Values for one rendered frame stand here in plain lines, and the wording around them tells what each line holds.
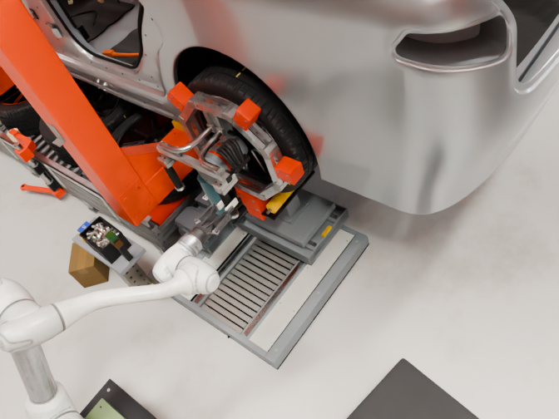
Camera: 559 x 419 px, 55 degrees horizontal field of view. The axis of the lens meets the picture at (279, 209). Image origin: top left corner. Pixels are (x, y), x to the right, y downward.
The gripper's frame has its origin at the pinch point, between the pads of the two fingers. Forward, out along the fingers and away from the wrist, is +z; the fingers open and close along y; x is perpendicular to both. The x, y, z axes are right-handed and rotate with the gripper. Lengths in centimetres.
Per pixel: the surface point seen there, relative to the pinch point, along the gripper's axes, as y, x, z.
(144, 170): -62, -9, 0
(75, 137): -60, 30, -18
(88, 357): -71, -83, -80
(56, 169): -161, -44, -10
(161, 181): -60, -21, 4
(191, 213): -50, -42, 5
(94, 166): -60, 13, -18
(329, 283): 21, -75, 20
